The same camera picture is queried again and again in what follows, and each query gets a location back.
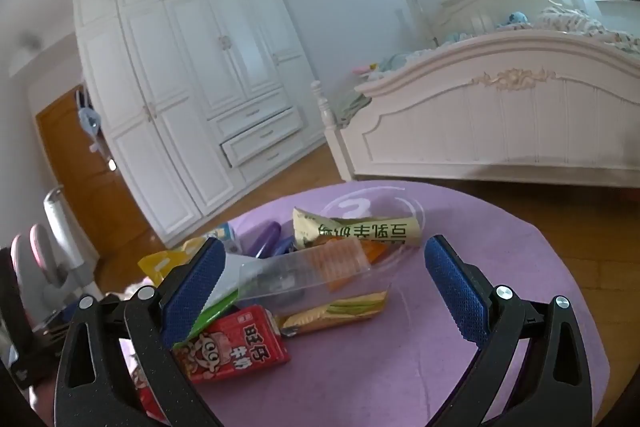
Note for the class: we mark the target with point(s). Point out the folded green blanket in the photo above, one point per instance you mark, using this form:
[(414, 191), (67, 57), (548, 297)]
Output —
[(350, 102)]

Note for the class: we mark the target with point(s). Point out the wooden door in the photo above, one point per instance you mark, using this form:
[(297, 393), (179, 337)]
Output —
[(85, 187)]

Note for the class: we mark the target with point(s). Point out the purple tablecloth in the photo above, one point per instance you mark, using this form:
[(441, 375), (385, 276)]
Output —
[(400, 357)]

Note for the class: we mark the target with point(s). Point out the yellow snack wrapper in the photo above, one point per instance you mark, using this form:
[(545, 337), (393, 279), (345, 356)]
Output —
[(160, 264)]

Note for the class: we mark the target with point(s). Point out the white bed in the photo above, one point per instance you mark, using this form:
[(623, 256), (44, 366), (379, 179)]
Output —
[(500, 132)]

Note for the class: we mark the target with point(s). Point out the purple plastic object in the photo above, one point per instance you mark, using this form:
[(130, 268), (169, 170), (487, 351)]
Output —
[(267, 239)]

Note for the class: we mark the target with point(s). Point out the clear plastic container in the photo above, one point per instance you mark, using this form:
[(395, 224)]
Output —
[(300, 277)]

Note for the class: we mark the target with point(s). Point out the hanging blue bag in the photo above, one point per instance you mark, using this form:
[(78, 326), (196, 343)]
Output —
[(89, 119)]

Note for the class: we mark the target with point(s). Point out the floral bedding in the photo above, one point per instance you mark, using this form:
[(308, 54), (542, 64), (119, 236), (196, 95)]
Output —
[(575, 24)]

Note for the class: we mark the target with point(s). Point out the small red snack packet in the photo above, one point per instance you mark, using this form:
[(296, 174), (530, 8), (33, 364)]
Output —
[(235, 347)]

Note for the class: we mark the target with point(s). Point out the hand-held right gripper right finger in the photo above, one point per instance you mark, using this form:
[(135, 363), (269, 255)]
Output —
[(457, 287)]

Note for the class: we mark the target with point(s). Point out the white green wrapper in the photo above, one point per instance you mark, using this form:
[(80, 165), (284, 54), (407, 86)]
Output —
[(230, 282)]

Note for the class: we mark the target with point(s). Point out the yellow green biscuit wrapper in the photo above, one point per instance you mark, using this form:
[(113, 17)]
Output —
[(340, 307)]

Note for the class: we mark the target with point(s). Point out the beige snack wrapper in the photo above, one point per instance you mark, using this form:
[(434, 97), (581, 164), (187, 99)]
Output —
[(365, 229)]

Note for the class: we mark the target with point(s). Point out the small white blue carton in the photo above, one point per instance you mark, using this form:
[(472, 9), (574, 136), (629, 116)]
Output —
[(225, 237)]

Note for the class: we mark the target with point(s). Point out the orange wrapper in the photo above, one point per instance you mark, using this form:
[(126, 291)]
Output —
[(377, 252)]

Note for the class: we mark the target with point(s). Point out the pink grey chair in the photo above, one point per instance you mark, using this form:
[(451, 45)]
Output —
[(55, 267)]

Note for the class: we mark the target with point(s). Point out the blue packet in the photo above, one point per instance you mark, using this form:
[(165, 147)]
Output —
[(284, 247)]

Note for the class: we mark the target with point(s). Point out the white wardrobe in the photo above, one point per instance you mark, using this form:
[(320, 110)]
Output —
[(175, 82)]

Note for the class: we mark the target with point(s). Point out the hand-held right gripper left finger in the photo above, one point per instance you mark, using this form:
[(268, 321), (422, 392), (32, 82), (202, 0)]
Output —
[(192, 292)]

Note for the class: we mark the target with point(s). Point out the blue plush toy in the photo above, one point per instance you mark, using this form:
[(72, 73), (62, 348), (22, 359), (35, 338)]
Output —
[(515, 18)]

